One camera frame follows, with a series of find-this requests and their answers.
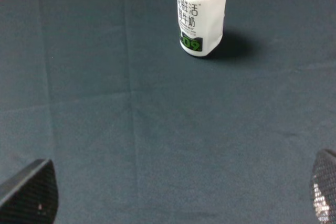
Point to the black tablecloth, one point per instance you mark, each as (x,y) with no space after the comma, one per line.
(141,132)

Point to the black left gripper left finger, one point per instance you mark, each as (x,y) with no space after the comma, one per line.
(31,195)

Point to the white milk bottle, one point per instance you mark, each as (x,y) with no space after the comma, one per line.
(201,25)

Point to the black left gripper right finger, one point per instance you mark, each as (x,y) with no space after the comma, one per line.
(323,186)

